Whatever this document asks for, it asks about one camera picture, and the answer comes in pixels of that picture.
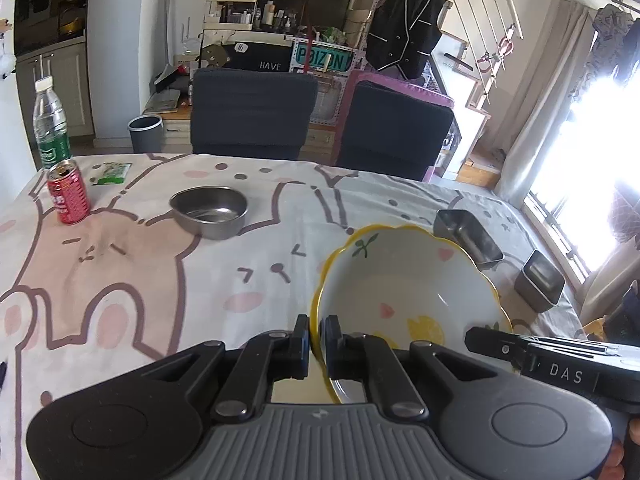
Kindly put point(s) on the black vest white trim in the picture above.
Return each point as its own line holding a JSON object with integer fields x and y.
{"x": 405, "y": 25}

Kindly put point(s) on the kitchen appliance niche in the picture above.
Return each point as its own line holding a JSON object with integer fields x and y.
{"x": 50, "y": 10}

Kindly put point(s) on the oval steel bowl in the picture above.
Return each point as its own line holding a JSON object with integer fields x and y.
{"x": 210, "y": 210}

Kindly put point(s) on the metal stair railing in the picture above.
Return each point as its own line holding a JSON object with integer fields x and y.
{"x": 480, "y": 0}

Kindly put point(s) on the white perforated board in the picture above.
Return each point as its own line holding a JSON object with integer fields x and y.
{"x": 327, "y": 105}

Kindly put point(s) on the clear plastic water bottle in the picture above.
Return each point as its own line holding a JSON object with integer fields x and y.
{"x": 50, "y": 125}

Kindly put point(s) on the dark bag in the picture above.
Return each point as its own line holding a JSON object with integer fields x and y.
{"x": 625, "y": 320}

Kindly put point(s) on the low wooden cabinet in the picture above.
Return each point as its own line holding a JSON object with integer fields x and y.
{"x": 167, "y": 125}

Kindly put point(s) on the black balcony railing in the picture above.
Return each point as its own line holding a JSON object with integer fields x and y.
{"x": 555, "y": 232}

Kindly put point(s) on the red hook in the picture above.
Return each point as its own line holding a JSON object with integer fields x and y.
{"x": 505, "y": 50}

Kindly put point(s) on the square steel container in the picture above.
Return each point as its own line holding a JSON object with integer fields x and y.
{"x": 537, "y": 280}
{"x": 470, "y": 240}

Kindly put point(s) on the yellow rim floral bowl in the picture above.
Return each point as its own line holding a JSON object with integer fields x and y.
{"x": 410, "y": 280}

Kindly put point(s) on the person's right hand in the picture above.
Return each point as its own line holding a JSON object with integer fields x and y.
{"x": 614, "y": 460}

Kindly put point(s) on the patterned hanging garment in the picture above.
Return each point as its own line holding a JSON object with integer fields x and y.
{"x": 605, "y": 20}

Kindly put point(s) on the dark grey chair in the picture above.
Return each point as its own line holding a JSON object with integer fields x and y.
{"x": 252, "y": 115}
{"x": 395, "y": 130}

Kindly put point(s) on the grey trash bin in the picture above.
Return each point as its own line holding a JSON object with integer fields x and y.
{"x": 145, "y": 135}

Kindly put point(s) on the bear print tablecloth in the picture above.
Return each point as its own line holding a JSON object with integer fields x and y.
{"x": 200, "y": 285}

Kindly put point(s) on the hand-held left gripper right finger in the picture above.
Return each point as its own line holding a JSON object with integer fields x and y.
{"x": 331, "y": 347}

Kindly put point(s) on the green snack packet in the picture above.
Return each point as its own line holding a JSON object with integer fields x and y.
{"x": 112, "y": 174}

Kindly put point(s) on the beige curtain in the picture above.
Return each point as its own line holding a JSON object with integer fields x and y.
{"x": 540, "y": 110}

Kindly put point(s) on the hanging net bag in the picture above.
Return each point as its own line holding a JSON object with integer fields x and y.
{"x": 627, "y": 215}

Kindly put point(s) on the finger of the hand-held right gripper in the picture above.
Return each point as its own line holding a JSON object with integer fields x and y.
{"x": 492, "y": 345}

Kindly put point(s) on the grey kitchen cabinet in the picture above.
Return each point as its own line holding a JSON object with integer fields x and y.
{"x": 65, "y": 90}

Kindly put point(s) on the yellow bag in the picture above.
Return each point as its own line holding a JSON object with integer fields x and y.
{"x": 595, "y": 327}

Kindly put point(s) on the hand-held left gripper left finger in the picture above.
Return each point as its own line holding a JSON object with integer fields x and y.
{"x": 301, "y": 347}

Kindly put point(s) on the white shelf rack with bottles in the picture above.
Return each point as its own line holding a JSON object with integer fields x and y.
{"x": 230, "y": 15}

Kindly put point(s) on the wooden staircase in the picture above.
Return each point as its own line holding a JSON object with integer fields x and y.
{"x": 470, "y": 130}

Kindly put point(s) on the black storage box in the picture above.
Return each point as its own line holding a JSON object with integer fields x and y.
{"x": 260, "y": 57}

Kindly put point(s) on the red drink can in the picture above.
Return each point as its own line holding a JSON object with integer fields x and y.
{"x": 67, "y": 195}

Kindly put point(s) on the teal sign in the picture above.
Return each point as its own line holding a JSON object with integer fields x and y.
{"x": 320, "y": 59}

